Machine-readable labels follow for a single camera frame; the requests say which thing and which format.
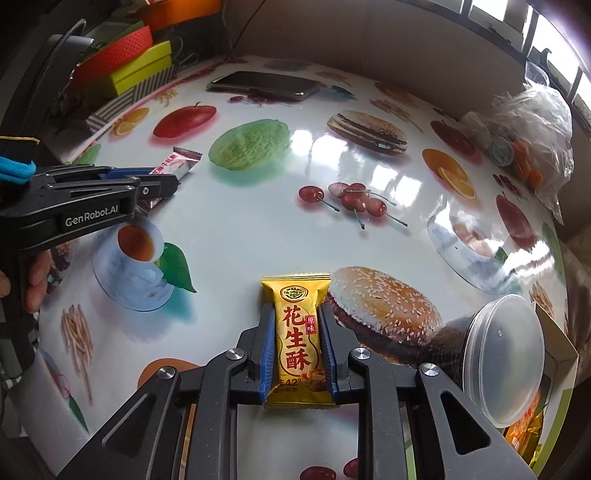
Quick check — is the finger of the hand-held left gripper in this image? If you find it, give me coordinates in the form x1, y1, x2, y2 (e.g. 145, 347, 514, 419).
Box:
36, 165, 158, 184
36, 174, 181, 200

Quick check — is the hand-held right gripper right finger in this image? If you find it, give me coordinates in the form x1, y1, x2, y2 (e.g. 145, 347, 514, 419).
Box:
318, 302, 541, 480

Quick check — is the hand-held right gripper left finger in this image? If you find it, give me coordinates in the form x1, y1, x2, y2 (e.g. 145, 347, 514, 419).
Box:
58, 302, 278, 480

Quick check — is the pink white snack packet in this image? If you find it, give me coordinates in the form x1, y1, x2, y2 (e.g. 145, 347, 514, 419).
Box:
147, 146, 204, 209

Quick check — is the yellow snack packet round logo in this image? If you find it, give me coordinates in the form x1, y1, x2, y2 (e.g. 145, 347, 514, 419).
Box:
261, 272, 340, 409

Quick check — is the green cardboard box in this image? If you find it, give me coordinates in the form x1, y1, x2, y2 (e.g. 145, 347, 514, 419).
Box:
503, 222, 581, 478

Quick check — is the person's left hand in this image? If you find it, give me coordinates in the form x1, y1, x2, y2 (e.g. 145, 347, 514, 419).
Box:
25, 251, 58, 315

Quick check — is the lime green box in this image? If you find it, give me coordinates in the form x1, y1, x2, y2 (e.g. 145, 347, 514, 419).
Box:
95, 41, 174, 99

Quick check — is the dark smartphone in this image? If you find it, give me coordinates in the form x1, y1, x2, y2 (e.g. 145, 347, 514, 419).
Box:
205, 70, 324, 103

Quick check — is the clear jar with white lid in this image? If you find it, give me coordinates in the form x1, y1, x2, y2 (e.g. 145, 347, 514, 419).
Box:
422, 294, 546, 429

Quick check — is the orange box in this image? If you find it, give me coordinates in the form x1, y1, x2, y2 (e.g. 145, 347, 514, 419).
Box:
139, 0, 222, 28

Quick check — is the white foam sheet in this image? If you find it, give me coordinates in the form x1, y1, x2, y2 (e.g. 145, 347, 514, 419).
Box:
0, 360, 93, 480

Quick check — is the clear plastic bag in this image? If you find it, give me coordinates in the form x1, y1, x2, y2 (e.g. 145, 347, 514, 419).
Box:
462, 60, 575, 227

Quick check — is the window with metal bars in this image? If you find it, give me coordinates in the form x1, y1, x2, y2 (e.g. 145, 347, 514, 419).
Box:
462, 0, 591, 112

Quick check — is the thin dark cable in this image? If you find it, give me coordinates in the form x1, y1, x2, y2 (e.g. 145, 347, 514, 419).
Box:
224, 0, 266, 61

